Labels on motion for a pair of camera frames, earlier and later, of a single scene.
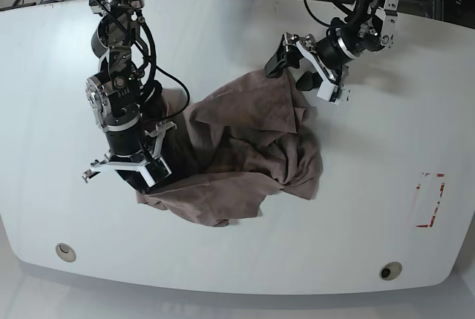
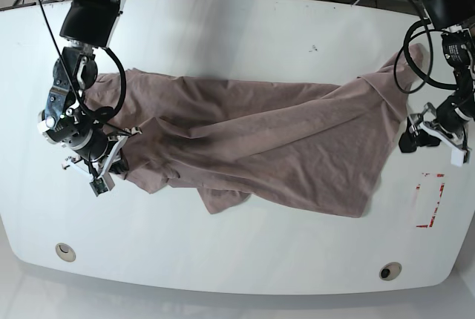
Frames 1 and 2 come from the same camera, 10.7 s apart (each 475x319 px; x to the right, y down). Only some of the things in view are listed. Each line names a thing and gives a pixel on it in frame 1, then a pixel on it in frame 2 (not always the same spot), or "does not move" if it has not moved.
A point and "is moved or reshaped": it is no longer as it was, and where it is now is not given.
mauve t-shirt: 231,151 is moved or reshaped
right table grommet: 390,270 does not move
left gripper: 145,168 → 99,152
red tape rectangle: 435,212 does not move
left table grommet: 65,252 does not move
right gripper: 326,54 → 447,122
